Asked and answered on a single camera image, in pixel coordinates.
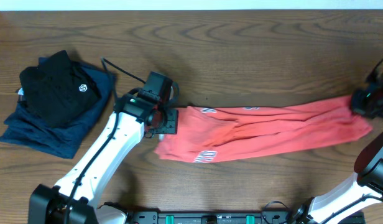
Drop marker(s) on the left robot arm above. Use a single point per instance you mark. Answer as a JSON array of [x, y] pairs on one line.
[[75, 197]]

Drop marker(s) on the red t-shirt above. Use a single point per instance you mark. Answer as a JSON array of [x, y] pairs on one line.
[[209, 135]]

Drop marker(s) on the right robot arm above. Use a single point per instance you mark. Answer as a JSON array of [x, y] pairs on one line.
[[365, 186]]

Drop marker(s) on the navy folded shirt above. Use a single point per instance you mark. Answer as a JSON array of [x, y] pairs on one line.
[[27, 129]]

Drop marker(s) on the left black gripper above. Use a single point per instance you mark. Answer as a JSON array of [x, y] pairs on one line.
[[170, 121]]

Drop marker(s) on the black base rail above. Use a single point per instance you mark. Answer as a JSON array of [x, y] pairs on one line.
[[210, 218]]

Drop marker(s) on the black folded polo shirt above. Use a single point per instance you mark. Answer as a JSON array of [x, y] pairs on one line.
[[58, 90]]

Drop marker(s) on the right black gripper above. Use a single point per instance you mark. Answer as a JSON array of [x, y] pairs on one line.
[[357, 107]]

